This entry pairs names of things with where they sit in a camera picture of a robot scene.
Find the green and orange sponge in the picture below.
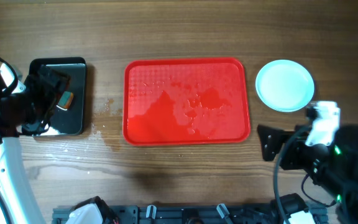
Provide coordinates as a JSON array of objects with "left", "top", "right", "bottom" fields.
[{"left": 57, "top": 91, "right": 74, "bottom": 111}]

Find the light blue plate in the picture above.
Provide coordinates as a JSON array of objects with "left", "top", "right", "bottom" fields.
[{"left": 255, "top": 59, "right": 315, "bottom": 113}]

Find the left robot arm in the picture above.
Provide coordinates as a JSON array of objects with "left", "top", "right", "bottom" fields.
[{"left": 0, "top": 57, "right": 87, "bottom": 223}]

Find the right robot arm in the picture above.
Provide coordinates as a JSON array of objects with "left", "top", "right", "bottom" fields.
[{"left": 257, "top": 124, "right": 358, "bottom": 223}]

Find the black rectangular water tray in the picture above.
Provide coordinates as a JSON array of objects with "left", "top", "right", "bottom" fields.
[{"left": 29, "top": 57, "right": 87, "bottom": 136}]

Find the red plastic tray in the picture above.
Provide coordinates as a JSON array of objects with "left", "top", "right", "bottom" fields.
[{"left": 122, "top": 57, "right": 251, "bottom": 146}]

